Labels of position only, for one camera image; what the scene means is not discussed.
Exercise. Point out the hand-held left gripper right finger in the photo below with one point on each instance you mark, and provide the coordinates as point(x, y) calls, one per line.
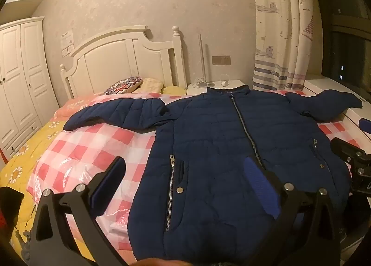
point(260, 187)

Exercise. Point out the white wall switch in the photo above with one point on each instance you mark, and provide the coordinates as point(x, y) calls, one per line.
point(67, 51)

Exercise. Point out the white charger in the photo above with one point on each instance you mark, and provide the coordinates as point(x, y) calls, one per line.
point(224, 82)

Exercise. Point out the white wardrobe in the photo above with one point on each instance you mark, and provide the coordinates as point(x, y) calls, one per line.
point(20, 80)

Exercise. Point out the red checkered blanket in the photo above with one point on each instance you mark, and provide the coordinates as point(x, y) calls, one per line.
point(95, 144)

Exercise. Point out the cream pillow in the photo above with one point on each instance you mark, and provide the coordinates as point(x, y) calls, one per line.
point(150, 85)

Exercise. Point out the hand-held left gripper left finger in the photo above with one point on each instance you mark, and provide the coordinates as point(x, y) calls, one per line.
point(111, 177)

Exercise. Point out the wall power socket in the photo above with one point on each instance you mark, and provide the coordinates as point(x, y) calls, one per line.
point(221, 60)

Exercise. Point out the dark blue box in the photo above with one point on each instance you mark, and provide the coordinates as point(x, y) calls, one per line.
point(365, 125)

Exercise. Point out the patterned floral pillow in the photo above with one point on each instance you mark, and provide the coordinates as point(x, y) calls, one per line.
point(123, 85)

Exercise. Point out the dark cloth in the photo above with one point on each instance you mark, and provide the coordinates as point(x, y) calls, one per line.
point(10, 199)

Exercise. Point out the navy puffer jacket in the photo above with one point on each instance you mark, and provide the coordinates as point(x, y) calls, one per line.
point(208, 138)

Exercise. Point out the white paper notice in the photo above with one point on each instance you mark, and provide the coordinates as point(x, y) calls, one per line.
point(66, 39)

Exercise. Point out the white wooden headboard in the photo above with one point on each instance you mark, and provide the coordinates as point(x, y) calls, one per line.
point(116, 60)

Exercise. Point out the boat print curtain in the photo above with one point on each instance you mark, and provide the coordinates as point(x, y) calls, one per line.
point(278, 28)

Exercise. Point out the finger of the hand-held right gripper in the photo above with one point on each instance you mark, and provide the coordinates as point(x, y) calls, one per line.
point(346, 148)

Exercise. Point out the yellow floral bedsheet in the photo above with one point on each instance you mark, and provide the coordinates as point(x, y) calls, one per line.
point(17, 173)

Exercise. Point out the white pole lamp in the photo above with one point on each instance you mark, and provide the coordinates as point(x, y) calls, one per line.
point(202, 63)

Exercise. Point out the dark window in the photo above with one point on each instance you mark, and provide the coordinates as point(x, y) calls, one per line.
point(345, 37)

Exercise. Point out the yellow pillow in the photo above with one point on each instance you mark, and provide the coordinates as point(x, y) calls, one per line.
point(174, 90)

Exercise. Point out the white nightstand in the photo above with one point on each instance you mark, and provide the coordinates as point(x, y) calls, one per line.
point(197, 90)

